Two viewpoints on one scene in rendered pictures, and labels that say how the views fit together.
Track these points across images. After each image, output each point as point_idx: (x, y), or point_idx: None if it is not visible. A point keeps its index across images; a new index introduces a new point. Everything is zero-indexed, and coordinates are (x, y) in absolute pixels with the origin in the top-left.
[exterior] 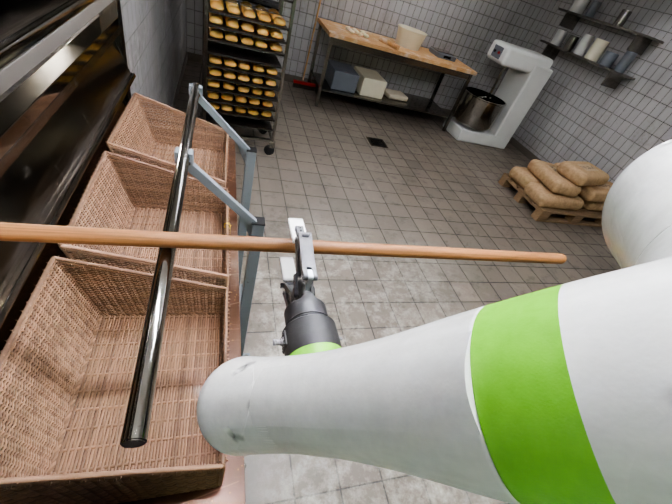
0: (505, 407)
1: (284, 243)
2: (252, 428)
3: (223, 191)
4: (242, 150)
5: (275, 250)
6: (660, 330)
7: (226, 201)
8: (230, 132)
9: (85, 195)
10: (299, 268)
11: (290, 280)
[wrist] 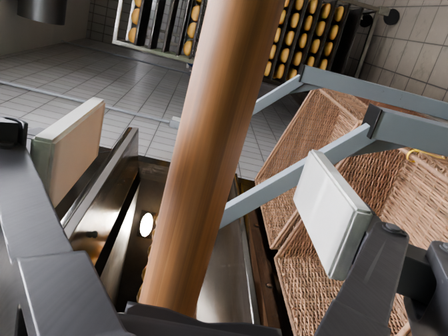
0: None
1: (166, 203)
2: None
3: (275, 178)
4: (299, 87)
5: (187, 249)
6: None
7: (299, 178)
8: (265, 101)
9: (293, 329)
10: (1, 327)
11: (345, 247)
